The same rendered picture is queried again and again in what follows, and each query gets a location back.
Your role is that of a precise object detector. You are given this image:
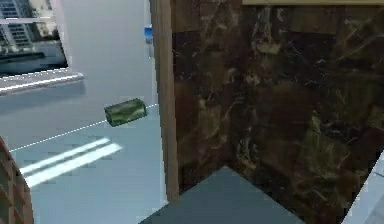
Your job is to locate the green marbled box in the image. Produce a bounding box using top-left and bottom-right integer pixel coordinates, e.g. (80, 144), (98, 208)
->
(103, 97), (148, 128)

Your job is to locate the window with city view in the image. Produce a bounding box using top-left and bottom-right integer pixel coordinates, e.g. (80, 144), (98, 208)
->
(0, 0), (85, 97)

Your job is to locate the pale grey furniture edge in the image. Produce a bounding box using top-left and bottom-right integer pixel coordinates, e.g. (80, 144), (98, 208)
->
(340, 150), (384, 224)

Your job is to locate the brown woven basket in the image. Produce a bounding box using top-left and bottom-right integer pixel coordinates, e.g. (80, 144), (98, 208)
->
(0, 135), (35, 224)

